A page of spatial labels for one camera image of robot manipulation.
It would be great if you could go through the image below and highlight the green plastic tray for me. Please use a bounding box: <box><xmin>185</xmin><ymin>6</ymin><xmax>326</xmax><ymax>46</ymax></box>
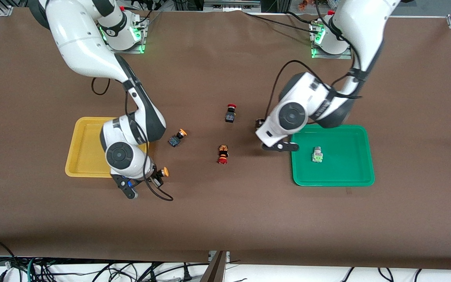
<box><xmin>290</xmin><ymin>124</ymin><xmax>375</xmax><ymax>187</ymax></box>

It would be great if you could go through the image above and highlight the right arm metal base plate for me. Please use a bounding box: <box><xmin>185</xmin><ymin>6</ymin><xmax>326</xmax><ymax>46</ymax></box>
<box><xmin>106</xmin><ymin>16</ymin><xmax>148</xmax><ymax>54</ymax></box>

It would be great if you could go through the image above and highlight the black cable on cloth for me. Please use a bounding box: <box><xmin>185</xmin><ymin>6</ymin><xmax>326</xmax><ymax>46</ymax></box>
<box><xmin>243</xmin><ymin>11</ymin><xmax>322</xmax><ymax>35</ymax></box>

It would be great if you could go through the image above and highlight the black floor cable bundle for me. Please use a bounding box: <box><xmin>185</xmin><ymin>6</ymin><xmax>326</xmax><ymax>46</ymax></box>
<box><xmin>34</xmin><ymin>262</ymin><xmax>210</xmax><ymax>282</ymax></box>

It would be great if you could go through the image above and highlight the aluminium frame rail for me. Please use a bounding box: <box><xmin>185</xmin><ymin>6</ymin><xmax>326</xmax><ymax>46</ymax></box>
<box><xmin>204</xmin><ymin>0</ymin><xmax>262</xmax><ymax>11</ymax></box>

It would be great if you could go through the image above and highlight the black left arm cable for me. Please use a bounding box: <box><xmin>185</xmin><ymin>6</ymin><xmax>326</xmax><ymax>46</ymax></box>
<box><xmin>266</xmin><ymin>0</ymin><xmax>364</xmax><ymax>120</ymax></box>

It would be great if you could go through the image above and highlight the brown table cloth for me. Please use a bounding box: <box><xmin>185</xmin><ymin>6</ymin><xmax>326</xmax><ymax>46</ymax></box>
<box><xmin>0</xmin><ymin>8</ymin><xmax>451</xmax><ymax>271</ymax></box>

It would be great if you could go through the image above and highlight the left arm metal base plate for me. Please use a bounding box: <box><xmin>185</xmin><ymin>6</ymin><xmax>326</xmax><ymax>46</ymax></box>
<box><xmin>310</xmin><ymin>20</ymin><xmax>353</xmax><ymax>60</ymax></box>

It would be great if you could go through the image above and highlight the dark metal profile bar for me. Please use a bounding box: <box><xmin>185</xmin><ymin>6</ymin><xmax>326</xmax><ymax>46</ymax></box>
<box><xmin>200</xmin><ymin>251</ymin><xmax>228</xmax><ymax>282</ymax></box>

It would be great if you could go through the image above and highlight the yellow plastic tray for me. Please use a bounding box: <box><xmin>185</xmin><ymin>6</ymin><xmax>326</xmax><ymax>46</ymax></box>
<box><xmin>65</xmin><ymin>117</ymin><xmax>156</xmax><ymax>178</ymax></box>

